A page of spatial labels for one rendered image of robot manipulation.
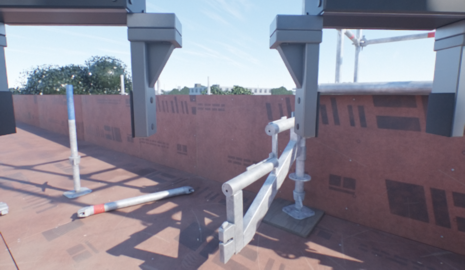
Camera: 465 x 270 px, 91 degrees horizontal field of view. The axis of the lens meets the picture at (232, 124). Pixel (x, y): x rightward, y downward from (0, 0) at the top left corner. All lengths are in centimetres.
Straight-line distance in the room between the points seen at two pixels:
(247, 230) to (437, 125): 79
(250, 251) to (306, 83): 103
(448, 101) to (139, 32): 28
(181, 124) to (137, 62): 194
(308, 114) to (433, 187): 124
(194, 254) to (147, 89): 102
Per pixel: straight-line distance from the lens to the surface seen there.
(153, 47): 22
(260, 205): 101
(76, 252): 136
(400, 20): 26
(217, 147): 186
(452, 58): 29
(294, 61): 22
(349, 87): 125
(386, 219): 150
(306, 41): 21
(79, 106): 423
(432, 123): 30
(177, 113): 217
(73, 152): 194
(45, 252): 143
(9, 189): 241
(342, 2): 22
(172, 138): 226
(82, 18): 25
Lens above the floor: 69
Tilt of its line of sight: 7 degrees down
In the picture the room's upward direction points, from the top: straight up
